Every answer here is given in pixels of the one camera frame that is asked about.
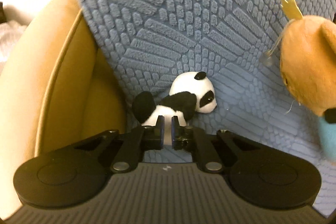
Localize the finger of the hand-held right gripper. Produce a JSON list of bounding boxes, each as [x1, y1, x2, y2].
[[323, 108, 336, 125]]

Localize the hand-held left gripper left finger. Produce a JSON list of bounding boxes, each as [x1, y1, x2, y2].
[[73, 115, 165, 174]]

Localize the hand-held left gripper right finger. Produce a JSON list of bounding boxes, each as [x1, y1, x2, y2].
[[172, 116, 263, 174]]

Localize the small panda plush toy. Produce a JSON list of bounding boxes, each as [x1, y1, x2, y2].
[[132, 71, 217, 127]]

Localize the brown bear plush toy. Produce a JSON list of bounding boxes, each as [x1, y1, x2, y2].
[[261, 0, 336, 159]]

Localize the blue textured chair cushion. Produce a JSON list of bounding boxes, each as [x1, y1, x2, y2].
[[62, 0, 336, 216]]

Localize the white cloth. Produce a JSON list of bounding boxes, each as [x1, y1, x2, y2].
[[0, 20, 28, 63]]

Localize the yellow armchair frame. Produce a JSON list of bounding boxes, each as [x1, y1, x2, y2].
[[0, 0, 129, 214]]

